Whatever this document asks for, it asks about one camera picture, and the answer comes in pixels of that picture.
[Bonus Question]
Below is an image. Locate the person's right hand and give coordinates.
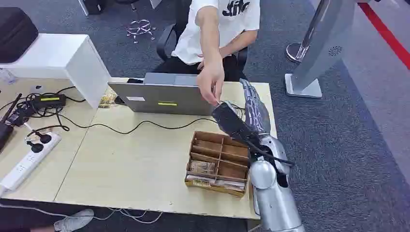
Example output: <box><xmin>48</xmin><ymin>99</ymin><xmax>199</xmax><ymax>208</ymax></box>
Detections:
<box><xmin>196</xmin><ymin>60</ymin><xmax>225</xmax><ymax>107</ymax></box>

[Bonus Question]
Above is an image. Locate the row of cards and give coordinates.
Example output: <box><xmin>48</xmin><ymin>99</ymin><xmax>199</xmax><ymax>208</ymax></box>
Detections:
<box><xmin>187</xmin><ymin>174</ymin><xmax>247</xmax><ymax>192</ymax></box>

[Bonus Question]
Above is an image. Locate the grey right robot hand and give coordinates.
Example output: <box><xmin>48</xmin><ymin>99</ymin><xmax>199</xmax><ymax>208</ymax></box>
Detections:
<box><xmin>239</xmin><ymin>78</ymin><xmax>272</xmax><ymax>135</ymax></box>

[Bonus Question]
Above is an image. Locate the person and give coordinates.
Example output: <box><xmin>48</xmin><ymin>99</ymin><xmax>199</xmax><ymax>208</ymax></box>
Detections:
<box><xmin>153</xmin><ymin>0</ymin><xmax>261</xmax><ymax>82</ymax></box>

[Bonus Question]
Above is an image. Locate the white shoe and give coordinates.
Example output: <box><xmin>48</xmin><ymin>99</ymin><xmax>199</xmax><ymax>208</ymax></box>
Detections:
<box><xmin>53</xmin><ymin>208</ymin><xmax>95</xmax><ymax>232</ymax></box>

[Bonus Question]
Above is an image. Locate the black office chair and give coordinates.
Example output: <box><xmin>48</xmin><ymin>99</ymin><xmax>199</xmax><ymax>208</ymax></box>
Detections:
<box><xmin>156</xmin><ymin>0</ymin><xmax>249</xmax><ymax>73</ymax></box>

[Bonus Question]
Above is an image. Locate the chrome stanchion post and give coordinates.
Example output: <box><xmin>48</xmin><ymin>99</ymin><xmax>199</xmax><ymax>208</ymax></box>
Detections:
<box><xmin>285</xmin><ymin>0</ymin><xmax>331</xmax><ymax>64</ymax></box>

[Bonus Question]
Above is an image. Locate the white cabinet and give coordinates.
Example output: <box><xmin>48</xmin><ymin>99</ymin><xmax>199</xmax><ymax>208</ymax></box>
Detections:
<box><xmin>0</xmin><ymin>33</ymin><xmax>112</xmax><ymax>110</ymax></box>

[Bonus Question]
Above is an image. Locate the wooden card box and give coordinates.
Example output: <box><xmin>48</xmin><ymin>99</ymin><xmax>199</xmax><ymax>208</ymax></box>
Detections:
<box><xmin>184</xmin><ymin>130</ymin><xmax>251</xmax><ymax>198</ymax></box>

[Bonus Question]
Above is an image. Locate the grey kiosk stand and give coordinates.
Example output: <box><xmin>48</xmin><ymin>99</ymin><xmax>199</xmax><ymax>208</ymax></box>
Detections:
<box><xmin>284</xmin><ymin>0</ymin><xmax>373</xmax><ymax>99</ymax></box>

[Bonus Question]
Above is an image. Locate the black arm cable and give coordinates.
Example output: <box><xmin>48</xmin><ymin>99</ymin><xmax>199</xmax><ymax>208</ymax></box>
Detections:
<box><xmin>245</xmin><ymin>139</ymin><xmax>295</xmax><ymax>168</ymax></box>

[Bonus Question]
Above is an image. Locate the card stack with printed face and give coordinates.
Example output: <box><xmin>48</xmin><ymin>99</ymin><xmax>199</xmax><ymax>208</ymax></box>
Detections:
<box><xmin>189</xmin><ymin>159</ymin><xmax>217</xmax><ymax>175</ymax></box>

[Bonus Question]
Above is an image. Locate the black carrying case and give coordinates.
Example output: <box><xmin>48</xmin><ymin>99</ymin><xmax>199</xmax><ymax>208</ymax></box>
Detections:
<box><xmin>0</xmin><ymin>6</ymin><xmax>39</xmax><ymax>64</ymax></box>

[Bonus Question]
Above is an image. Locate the black power plug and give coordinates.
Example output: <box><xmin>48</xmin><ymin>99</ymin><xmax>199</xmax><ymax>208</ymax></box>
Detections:
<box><xmin>26</xmin><ymin>141</ymin><xmax>44</xmax><ymax>154</ymax></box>
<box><xmin>27</xmin><ymin>130</ymin><xmax>53</xmax><ymax>145</ymax></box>

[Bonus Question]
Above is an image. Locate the white cable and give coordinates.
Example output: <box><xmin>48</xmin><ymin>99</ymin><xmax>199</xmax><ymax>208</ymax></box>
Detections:
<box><xmin>0</xmin><ymin>203</ymin><xmax>164</xmax><ymax>225</ymax></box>

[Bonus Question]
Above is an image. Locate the black power cable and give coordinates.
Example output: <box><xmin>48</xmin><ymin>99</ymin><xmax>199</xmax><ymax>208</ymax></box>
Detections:
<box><xmin>0</xmin><ymin>86</ymin><xmax>219</xmax><ymax>136</ymax></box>

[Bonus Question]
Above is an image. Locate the grey laptop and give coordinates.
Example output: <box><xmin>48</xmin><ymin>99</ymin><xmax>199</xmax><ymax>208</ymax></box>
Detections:
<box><xmin>108</xmin><ymin>72</ymin><xmax>220</xmax><ymax>117</ymax></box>

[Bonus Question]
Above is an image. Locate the clear plastic bottle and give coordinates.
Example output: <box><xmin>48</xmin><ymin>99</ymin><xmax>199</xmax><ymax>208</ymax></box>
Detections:
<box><xmin>0</xmin><ymin>68</ymin><xmax>18</xmax><ymax>85</ymax></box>

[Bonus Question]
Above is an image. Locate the black radio with antenna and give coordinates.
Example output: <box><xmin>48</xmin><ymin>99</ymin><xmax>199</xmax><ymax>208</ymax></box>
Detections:
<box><xmin>0</xmin><ymin>93</ymin><xmax>23</xmax><ymax>152</ymax></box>

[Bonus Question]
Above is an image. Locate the black power adapter yellow label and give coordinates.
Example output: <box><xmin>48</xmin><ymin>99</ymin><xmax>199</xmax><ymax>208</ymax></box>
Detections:
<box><xmin>31</xmin><ymin>93</ymin><xmax>67</xmax><ymax>110</ymax></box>

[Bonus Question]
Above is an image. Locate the white power strip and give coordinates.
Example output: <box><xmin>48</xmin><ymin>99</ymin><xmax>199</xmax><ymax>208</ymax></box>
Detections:
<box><xmin>0</xmin><ymin>131</ymin><xmax>62</xmax><ymax>194</ymax></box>

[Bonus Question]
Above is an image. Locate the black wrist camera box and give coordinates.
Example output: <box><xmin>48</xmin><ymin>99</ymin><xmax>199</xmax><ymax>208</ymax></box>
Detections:
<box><xmin>211</xmin><ymin>101</ymin><xmax>262</xmax><ymax>145</ymax></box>

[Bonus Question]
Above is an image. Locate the chrome chair base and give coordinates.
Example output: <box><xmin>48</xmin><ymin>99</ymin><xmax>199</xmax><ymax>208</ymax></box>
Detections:
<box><xmin>126</xmin><ymin>18</ymin><xmax>157</xmax><ymax>44</ymax></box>

